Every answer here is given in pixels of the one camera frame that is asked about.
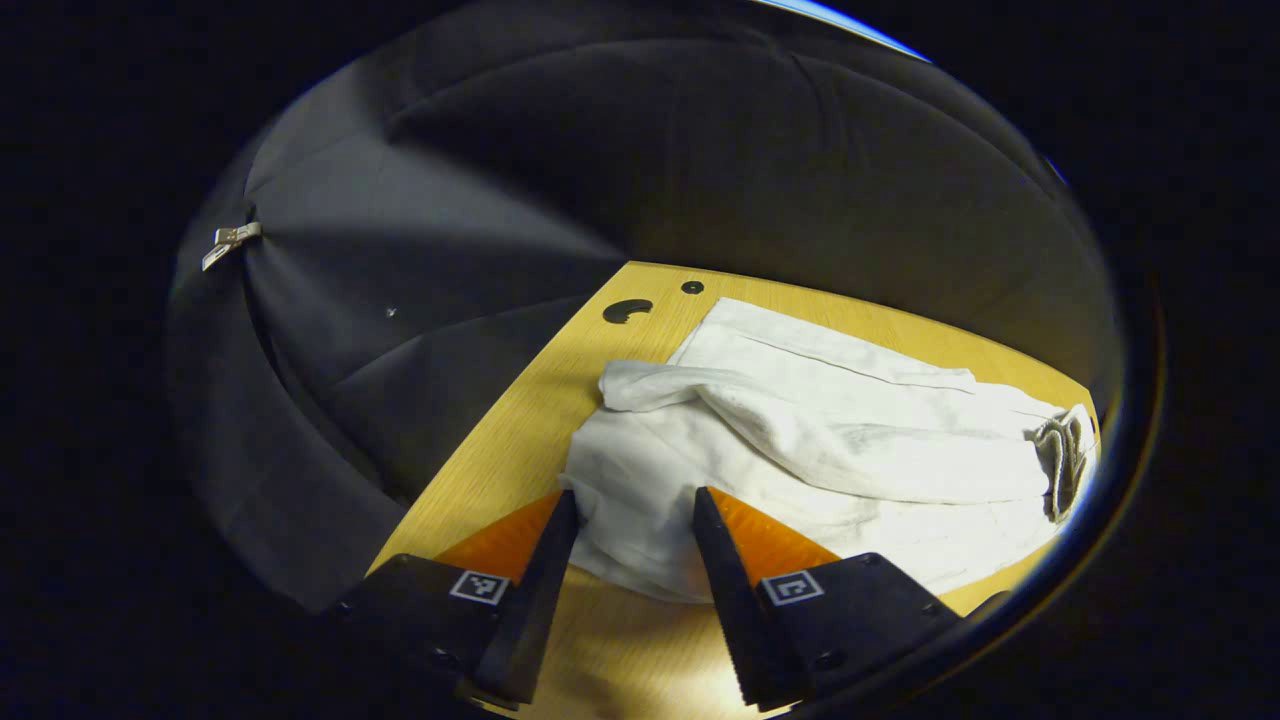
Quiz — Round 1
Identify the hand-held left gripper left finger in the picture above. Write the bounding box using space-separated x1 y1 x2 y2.
320 489 581 705

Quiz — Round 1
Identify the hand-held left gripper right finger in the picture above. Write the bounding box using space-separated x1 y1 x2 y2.
692 487 964 711

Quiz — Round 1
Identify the black backdrop cloth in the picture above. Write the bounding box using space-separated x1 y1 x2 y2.
165 0 1121 613

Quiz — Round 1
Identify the silver cloth clip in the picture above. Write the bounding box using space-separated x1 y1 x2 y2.
202 222 263 272

